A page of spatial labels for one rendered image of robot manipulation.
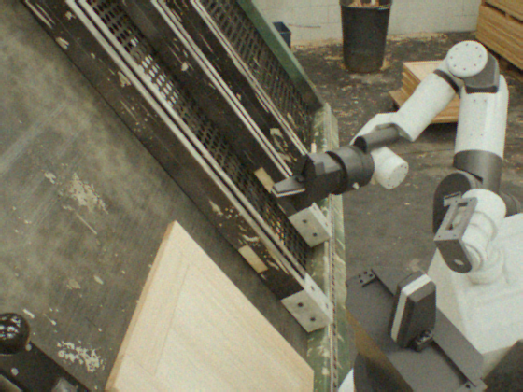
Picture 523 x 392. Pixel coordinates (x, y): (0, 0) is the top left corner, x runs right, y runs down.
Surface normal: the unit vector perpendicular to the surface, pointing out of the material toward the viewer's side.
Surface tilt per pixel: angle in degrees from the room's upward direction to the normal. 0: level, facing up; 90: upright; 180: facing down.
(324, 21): 90
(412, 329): 100
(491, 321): 23
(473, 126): 43
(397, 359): 16
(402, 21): 90
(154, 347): 58
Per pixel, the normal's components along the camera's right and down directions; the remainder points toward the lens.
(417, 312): 0.48, 0.60
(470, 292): -0.44, -0.77
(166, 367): 0.82, -0.43
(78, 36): -0.09, 0.55
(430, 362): -0.15, -0.66
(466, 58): -0.47, -0.32
